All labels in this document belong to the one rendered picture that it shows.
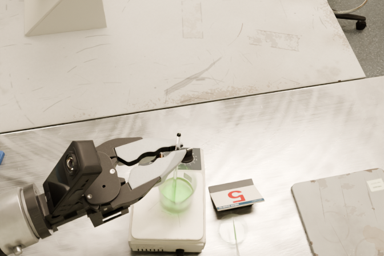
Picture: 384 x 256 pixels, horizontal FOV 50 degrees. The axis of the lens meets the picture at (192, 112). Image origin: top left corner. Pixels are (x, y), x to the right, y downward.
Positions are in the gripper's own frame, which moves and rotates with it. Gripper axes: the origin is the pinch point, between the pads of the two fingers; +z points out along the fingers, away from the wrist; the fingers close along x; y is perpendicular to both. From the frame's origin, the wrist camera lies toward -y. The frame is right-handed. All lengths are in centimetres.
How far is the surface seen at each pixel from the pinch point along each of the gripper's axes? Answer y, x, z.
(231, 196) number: 23.9, 3.4, 10.8
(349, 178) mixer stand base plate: 24.7, 9.7, 34.5
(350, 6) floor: 116, -89, 154
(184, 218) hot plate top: 17.1, 5.2, -0.1
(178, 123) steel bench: 26.1, -16.1, 8.7
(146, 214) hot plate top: 17.2, 1.8, -5.6
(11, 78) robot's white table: 26, -41, -20
